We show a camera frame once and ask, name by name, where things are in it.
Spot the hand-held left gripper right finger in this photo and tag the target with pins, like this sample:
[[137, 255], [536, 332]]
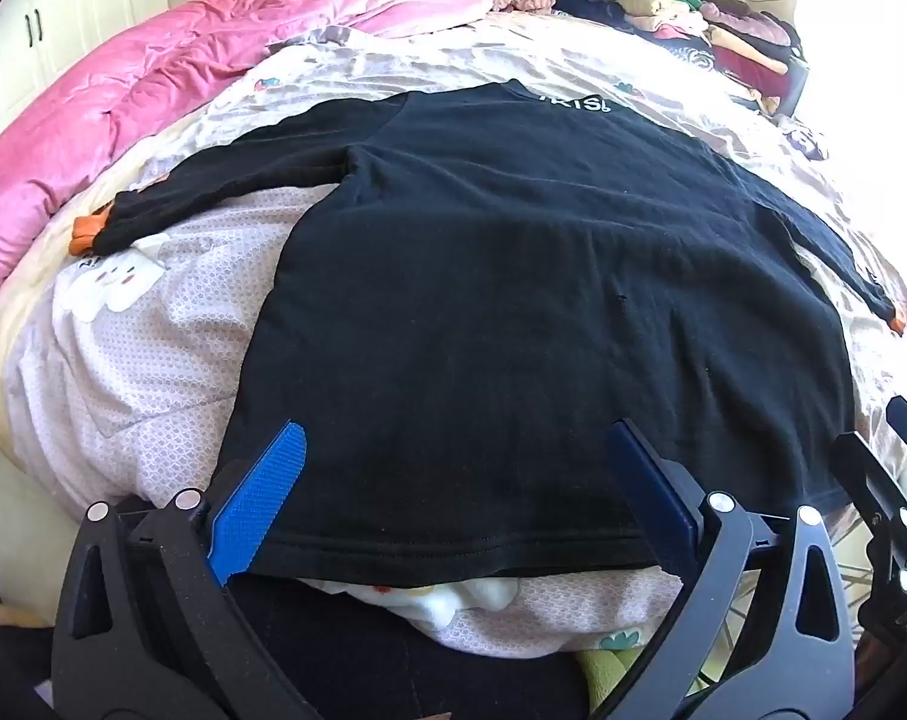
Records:
[[648, 487]]

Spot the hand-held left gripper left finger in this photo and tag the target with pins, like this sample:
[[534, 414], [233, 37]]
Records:
[[260, 493]]

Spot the black long-sleeve shirt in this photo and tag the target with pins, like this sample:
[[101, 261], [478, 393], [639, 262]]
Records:
[[498, 277]]

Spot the pile of folded clothes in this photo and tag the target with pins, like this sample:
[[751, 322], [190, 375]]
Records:
[[723, 30]]

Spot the white strawberry print bedsheet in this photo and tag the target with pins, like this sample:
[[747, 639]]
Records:
[[146, 360]]

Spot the cream bed sheet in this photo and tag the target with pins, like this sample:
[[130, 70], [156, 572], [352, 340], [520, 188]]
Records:
[[3, 367]]

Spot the purple white printed garment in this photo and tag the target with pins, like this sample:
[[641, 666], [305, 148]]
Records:
[[807, 141]]

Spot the pink quilt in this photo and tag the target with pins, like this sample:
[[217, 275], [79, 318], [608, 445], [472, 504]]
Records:
[[123, 90]]

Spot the dark navy garment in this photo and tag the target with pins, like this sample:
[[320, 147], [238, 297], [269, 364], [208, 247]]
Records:
[[592, 9]]

